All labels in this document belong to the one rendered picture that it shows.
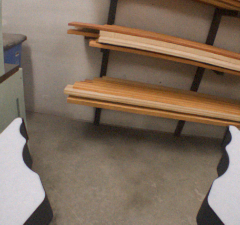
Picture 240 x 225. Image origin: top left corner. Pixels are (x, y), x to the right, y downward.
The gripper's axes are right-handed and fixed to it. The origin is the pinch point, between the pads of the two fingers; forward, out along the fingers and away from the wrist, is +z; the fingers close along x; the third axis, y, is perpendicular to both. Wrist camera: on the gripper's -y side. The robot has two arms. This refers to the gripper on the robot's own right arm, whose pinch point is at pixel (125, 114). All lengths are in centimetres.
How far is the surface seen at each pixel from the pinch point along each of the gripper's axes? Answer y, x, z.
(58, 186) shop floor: 119, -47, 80
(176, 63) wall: 46, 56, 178
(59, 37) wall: 22, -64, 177
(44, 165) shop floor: 116, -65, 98
